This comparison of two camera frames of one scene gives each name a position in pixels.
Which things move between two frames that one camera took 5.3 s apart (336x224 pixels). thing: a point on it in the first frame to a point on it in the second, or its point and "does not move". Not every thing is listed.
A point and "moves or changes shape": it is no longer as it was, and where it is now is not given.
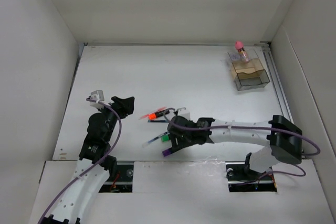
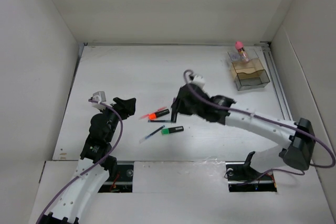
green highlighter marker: x=165 y=138 moves or changes shape
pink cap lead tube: x=239 y=45 does not move
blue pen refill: x=147 y=142 to x=148 y=136
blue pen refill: x=157 y=121 does not move
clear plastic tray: x=234 y=55 does not move
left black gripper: x=124 y=106 does not move
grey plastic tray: x=259 y=79 does not move
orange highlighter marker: x=153 y=116 does not move
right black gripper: x=181 y=142 to x=178 y=106
